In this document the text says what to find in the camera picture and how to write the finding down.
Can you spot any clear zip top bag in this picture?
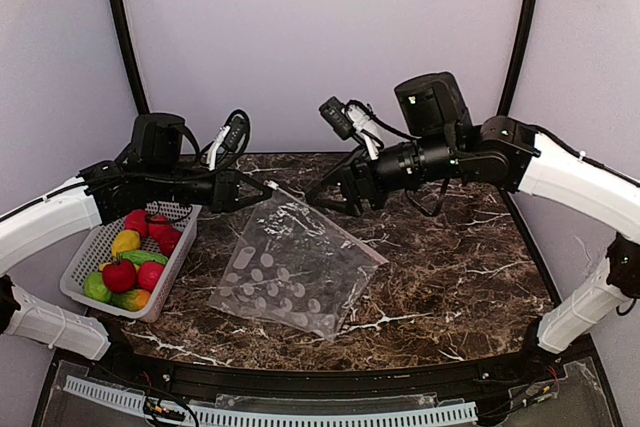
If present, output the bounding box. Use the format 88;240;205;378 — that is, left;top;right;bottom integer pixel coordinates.
208;182;388;341

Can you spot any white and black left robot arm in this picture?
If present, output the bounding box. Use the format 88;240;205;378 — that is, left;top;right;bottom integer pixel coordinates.
1;109;271;361

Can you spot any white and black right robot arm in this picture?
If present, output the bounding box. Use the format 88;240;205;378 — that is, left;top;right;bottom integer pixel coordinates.
305;72;639;357

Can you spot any red toy fruit right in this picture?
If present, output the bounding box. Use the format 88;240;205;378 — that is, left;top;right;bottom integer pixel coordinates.
157;229;182;257

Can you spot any red toy fruit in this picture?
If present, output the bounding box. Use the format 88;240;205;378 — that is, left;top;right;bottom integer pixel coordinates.
137;261;165;292
157;229;182;257

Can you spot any red toy apple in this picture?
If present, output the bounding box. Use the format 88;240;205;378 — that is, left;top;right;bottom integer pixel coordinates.
124;209;149;238

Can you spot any yellow toy lemon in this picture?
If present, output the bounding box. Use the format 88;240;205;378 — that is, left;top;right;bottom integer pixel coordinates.
111;229;141;258

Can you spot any red toy fruit front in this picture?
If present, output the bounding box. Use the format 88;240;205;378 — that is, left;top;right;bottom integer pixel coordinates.
137;261;165;292

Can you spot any red toy tomato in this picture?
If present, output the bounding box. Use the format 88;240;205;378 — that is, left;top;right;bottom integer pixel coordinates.
102;260;137;293

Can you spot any green orange toy mango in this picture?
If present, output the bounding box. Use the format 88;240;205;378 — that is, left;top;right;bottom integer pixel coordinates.
111;289;151;312

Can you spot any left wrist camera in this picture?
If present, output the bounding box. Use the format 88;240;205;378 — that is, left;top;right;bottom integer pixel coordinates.
198;109;251;171

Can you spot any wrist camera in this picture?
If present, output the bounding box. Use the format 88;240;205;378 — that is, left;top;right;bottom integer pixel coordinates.
319;97;385;160
198;109;251;171

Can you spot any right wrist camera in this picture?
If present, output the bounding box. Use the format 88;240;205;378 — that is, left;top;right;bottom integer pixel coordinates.
319;97;385;160

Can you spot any black front rail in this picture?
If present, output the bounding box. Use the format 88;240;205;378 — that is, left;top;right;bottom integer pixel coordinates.
84;319;596;401

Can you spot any white slotted cable duct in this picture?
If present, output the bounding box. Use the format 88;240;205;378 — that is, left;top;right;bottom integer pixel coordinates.
63;375;478;426

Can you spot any black left frame post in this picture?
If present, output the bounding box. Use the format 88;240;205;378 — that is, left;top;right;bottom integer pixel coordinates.
109;0;150;115

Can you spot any black frame post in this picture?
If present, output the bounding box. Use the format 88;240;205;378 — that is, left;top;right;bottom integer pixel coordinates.
497;0;537;116
109;0;150;115

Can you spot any black right frame post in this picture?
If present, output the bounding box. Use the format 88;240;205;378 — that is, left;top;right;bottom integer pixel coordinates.
497;0;537;116

